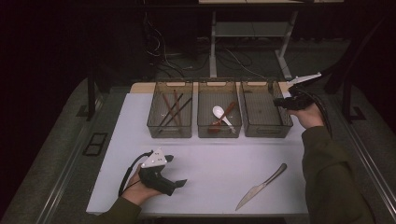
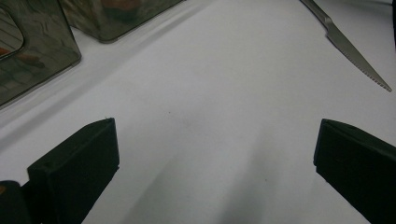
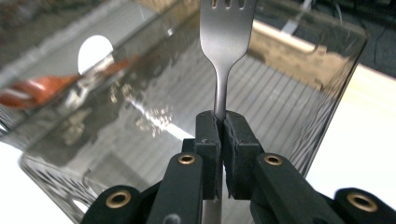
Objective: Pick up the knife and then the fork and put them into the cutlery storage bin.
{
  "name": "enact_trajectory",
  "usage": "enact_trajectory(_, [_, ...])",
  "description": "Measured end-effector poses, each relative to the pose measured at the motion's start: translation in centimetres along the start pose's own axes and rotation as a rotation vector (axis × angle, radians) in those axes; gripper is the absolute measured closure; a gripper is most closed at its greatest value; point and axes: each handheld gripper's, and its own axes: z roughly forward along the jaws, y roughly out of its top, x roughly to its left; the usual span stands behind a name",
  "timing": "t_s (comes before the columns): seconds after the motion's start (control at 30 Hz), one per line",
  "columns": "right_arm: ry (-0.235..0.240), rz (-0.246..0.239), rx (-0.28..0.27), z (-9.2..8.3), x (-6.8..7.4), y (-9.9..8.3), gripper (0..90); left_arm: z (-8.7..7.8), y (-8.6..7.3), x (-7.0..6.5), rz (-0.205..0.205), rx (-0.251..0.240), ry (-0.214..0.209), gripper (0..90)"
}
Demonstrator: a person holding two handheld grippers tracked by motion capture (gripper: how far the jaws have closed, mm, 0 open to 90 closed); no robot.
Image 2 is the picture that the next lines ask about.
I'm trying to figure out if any steel serrated knife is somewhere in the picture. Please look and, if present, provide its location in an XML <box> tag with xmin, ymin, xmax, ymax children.
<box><xmin>300</xmin><ymin>0</ymin><xmax>392</xmax><ymax>92</ymax></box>

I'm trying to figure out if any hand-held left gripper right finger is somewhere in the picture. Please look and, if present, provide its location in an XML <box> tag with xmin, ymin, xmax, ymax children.
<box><xmin>313</xmin><ymin>119</ymin><xmax>396</xmax><ymax>224</ymax></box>

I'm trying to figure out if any smoky translucent plastic bin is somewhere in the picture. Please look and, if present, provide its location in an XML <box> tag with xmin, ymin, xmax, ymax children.
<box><xmin>0</xmin><ymin>0</ymin><xmax>82</xmax><ymax>106</ymax></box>
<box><xmin>59</xmin><ymin>0</ymin><xmax>185</xmax><ymax>44</ymax></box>

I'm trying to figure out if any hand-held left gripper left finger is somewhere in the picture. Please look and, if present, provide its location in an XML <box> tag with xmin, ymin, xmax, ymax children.
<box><xmin>27</xmin><ymin>117</ymin><xmax>120</xmax><ymax>224</ymax></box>

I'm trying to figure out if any white table cover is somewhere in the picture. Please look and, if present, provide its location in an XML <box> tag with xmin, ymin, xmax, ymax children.
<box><xmin>0</xmin><ymin>0</ymin><xmax>396</xmax><ymax>224</ymax></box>

